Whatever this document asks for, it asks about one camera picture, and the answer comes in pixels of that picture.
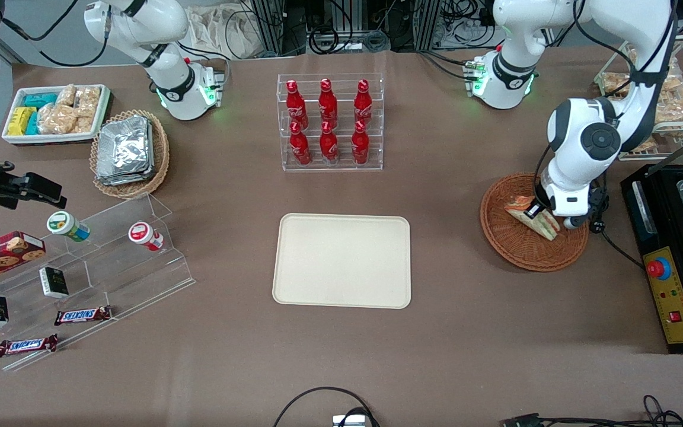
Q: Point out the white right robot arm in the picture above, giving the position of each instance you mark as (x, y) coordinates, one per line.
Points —
(140, 26)

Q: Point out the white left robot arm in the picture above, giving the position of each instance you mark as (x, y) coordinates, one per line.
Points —
(578, 127)

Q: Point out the white cloth bag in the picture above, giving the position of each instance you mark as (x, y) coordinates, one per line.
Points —
(223, 32)

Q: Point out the bagged pastry pack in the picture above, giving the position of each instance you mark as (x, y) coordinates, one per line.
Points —
(679, 110)
(648, 145)
(614, 83)
(676, 83)

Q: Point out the aluminium frame post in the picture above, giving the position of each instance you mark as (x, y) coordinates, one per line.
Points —
(428, 24)
(270, 26)

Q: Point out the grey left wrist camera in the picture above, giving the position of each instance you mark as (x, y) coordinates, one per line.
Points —
(576, 223)

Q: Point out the black machine yellow panel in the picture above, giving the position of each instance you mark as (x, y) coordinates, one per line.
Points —
(682, 296)

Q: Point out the red cola bottle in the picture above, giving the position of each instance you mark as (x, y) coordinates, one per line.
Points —
(300, 148)
(363, 105)
(296, 107)
(328, 147)
(360, 147)
(328, 105)

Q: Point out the white rectangular snack bin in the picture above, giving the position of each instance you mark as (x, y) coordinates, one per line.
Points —
(51, 139)

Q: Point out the clear acrylic bottle rack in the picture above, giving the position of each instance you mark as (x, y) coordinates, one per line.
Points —
(341, 166)

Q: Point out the silver foil pouch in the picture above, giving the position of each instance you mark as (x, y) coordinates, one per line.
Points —
(125, 179)
(123, 145)

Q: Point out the green lid jar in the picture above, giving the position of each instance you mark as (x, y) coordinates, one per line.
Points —
(61, 223)

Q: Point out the yellow snack pack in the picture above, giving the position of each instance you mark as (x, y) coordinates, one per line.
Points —
(20, 121)

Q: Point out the brown snickers bar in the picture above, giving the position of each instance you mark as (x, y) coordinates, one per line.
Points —
(27, 345)
(82, 315)

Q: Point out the round brown wicker basket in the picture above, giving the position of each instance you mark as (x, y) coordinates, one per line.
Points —
(513, 249)

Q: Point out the clear rice cracker pack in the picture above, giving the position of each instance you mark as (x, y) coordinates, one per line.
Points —
(66, 95)
(85, 124)
(88, 101)
(57, 118)

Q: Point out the red tartan cookie box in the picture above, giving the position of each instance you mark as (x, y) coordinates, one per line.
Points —
(3, 255)

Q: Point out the red emergency stop button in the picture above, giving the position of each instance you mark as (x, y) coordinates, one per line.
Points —
(659, 268)

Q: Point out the small silver device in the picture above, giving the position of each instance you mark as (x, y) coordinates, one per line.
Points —
(350, 421)

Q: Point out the teal snack pack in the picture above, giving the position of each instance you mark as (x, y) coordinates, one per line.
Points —
(40, 99)
(32, 124)

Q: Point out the red lid jar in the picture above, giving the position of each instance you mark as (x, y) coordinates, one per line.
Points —
(140, 232)

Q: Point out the clear acrylic stepped stand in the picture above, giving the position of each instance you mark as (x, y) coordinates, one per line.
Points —
(116, 279)

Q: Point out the beige plastic tray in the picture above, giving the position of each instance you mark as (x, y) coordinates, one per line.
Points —
(341, 261)

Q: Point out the light oval wicker basket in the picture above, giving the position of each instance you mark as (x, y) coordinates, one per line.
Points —
(160, 154)

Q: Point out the triangular sandwich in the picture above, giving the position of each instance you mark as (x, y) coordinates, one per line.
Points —
(516, 207)

